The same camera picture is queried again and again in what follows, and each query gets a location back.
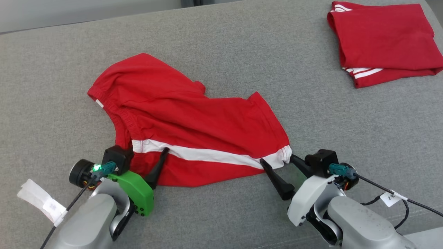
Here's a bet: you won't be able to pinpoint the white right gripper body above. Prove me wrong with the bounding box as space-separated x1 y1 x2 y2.
287 174 341 227

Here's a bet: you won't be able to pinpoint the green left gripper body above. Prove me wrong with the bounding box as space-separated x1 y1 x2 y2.
107 170 154 218

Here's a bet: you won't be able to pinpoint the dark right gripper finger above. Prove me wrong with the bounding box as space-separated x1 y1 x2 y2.
260 158 296 201
289 154 314 179

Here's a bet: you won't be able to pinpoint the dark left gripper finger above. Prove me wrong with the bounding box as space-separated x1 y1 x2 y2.
144 148 170 190

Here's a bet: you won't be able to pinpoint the red shorts with white stripe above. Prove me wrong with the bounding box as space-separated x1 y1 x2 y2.
87 53 293 188

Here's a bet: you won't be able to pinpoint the red white basketball jersey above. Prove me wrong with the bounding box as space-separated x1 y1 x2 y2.
327 1 443 89

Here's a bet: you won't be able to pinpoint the teal right cable connector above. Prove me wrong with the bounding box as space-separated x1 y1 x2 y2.
329 163 359 180

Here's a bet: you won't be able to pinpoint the teal cable connector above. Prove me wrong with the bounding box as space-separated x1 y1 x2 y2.
91 161 118 181
329 163 359 180

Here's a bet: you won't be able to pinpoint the teal left cable connector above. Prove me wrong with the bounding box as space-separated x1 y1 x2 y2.
91 161 118 181

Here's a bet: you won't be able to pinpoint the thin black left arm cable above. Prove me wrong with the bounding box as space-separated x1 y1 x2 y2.
40 176 96 249

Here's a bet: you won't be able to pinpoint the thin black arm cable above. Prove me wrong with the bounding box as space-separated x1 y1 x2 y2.
356 173 443 230
40 176 96 249

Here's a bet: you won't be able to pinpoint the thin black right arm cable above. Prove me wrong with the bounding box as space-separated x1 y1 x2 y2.
356 173 443 230

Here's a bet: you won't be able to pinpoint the small white cable label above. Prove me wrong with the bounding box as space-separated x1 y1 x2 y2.
380 190 409 208

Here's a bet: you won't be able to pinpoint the white tape cable tag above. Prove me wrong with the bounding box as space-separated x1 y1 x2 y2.
17 179 68 227

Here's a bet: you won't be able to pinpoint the grey wall post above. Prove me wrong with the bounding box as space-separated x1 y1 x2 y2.
181 0 243 8

